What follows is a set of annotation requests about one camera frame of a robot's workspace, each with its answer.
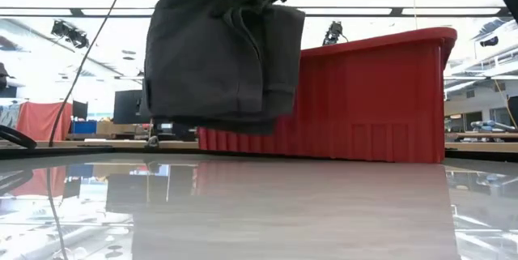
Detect beige hanging rope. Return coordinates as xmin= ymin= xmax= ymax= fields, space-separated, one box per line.
xmin=146 ymin=118 xmax=160 ymax=148

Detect thick black cable loop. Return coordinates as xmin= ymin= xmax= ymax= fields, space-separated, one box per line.
xmin=0 ymin=125 xmax=38 ymax=150

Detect blue crate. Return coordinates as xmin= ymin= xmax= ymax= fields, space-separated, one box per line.
xmin=72 ymin=120 xmax=99 ymax=135

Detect orange partition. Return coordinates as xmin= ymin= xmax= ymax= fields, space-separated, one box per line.
xmin=15 ymin=101 xmax=74 ymax=143

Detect red plastic bin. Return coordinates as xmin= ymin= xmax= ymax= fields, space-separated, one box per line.
xmin=197 ymin=27 xmax=459 ymax=165

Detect dark grey shorts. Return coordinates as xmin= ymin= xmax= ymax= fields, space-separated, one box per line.
xmin=143 ymin=0 xmax=307 ymax=136

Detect large black monitor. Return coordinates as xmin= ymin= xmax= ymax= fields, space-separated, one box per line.
xmin=113 ymin=89 xmax=152 ymax=126

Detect black aluminium table frame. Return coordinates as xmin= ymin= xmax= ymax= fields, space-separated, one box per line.
xmin=0 ymin=146 xmax=518 ymax=163

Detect long black cable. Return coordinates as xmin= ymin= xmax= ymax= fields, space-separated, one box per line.
xmin=48 ymin=0 xmax=127 ymax=148

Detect small black monitor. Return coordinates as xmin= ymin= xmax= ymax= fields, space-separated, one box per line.
xmin=71 ymin=100 xmax=89 ymax=121

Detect black ceiling camera with cable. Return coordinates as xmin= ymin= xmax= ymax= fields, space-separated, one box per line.
xmin=321 ymin=20 xmax=350 ymax=47

